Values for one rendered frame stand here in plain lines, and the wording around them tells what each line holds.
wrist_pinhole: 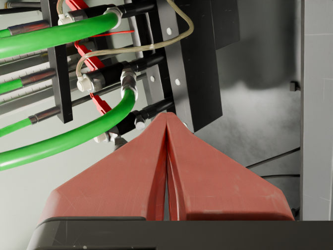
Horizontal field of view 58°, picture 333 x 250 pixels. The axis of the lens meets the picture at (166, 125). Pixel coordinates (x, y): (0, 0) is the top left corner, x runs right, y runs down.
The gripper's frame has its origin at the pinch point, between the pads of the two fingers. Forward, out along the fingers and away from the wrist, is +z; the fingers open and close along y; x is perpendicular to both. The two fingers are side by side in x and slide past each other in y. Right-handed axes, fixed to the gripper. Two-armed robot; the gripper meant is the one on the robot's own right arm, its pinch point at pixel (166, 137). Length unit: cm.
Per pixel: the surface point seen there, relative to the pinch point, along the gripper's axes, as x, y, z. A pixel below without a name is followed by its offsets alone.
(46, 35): -0.1, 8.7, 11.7
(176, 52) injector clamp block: 10.4, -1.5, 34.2
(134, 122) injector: 19.2, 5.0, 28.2
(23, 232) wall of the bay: 52, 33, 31
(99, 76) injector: 11.0, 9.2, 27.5
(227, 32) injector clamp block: 9.8, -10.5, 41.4
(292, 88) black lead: 16.7, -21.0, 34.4
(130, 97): 7.9, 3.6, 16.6
